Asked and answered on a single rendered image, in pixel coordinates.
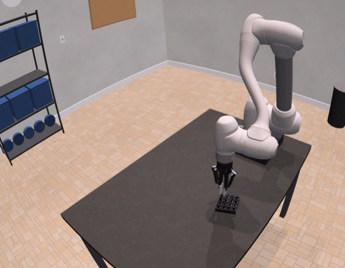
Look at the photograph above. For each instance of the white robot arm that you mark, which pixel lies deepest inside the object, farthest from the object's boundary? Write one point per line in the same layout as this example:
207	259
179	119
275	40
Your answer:
253	138

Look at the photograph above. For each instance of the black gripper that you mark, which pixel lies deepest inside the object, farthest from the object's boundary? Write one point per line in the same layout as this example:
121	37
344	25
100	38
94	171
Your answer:
224	169

